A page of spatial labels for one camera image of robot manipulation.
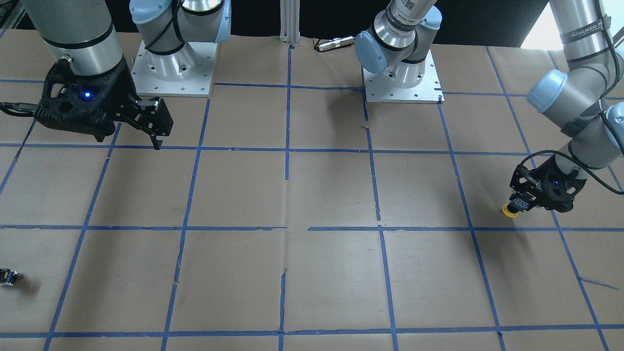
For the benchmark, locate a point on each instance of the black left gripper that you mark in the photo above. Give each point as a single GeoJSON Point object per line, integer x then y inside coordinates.
{"type": "Point", "coordinates": [524, 201]}

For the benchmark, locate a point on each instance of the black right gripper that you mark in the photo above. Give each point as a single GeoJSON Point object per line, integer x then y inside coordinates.
{"type": "Point", "coordinates": [123, 91]}

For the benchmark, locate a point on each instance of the yellow push button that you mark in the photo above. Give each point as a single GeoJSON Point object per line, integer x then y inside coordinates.
{"type": "Point", "coordinates": [509, 211]}

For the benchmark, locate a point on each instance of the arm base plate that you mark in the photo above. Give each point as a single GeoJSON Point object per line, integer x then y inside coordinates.
{"type": "Point", "coordinates": [405, 83]}
{"type": "Point", "coordinates": [187, 73]}

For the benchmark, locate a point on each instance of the aluminium frame post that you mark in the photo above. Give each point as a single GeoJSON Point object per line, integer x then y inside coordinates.
{"type": "Point", "coordinates": [289, 22]}

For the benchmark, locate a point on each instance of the silver cable connector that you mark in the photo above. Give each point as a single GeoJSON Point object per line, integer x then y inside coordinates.
{"type": "Point", "coordinates": [333, 44]}

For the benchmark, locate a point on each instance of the small black switch block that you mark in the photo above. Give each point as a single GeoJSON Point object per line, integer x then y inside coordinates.
{"type": "Point", "coordinates": [8, 277]}

